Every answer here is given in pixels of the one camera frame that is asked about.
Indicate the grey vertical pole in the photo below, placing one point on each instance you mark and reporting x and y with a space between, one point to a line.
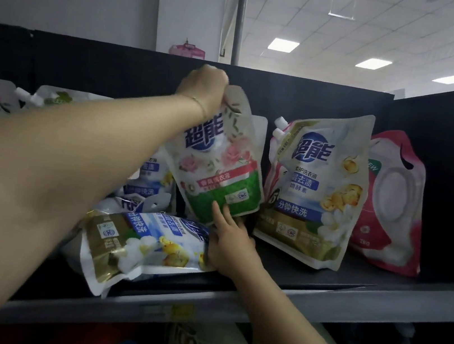
240 14

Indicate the person's right forearm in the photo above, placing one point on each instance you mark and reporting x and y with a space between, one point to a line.
299 342

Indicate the person's left hand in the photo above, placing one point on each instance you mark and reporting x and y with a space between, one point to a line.
203 85

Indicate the rose green Chaoneng pouch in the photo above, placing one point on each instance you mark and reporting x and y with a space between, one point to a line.
219 164

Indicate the ceiling light panel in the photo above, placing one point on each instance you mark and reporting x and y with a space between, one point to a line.
452 79
283 45
373 64

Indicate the person's right hand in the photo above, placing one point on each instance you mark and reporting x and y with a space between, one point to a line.
234 251

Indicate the yellow price label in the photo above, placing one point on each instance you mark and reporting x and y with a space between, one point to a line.
182 312

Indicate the pink bagged item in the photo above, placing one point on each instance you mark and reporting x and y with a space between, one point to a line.
187 50

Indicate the person's left forearm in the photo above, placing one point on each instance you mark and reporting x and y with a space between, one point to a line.
37 192

